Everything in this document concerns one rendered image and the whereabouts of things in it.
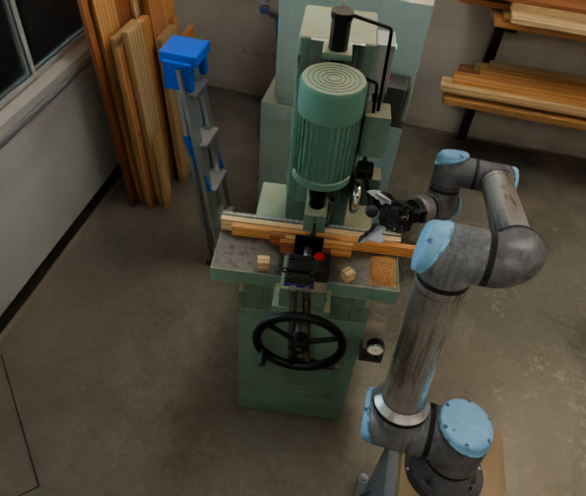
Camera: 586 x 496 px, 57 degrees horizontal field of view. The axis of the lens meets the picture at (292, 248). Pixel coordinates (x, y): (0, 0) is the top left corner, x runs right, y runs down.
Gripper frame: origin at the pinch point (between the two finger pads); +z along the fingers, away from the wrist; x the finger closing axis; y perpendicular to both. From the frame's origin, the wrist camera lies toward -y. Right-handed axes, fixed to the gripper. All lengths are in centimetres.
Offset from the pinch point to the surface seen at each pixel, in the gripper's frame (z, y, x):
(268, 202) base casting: -12, -62, 18
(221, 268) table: 24.1, -32.7, 26.2
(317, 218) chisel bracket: -0.2, -17.9, 7.3
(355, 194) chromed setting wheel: -16.7, -20.2, 1.8
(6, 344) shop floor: 74, -137, 104
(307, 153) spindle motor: 11.4, -12.3, -15.5
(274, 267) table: 9.6, -24.4, 24.9
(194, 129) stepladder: -4, -110, 1
